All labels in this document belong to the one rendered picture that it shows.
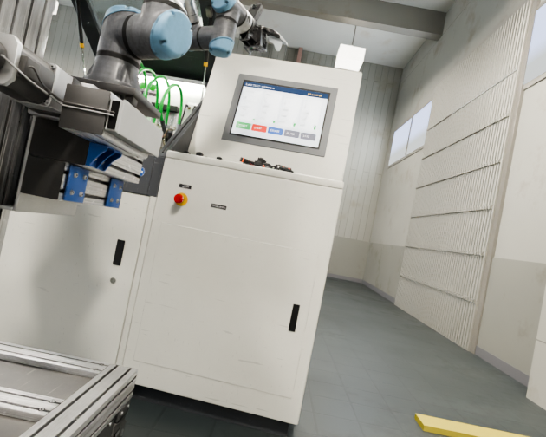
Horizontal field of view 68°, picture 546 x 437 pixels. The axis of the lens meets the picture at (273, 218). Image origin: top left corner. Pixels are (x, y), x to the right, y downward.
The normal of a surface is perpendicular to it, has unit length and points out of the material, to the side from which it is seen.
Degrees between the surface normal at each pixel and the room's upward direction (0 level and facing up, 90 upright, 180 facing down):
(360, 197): 90
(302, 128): 76
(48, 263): 90
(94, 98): 90
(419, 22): 90
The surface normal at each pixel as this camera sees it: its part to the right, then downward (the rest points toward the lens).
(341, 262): -0.01, -0.04
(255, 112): -0.06, -0.28
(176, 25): 0.84, 0.29
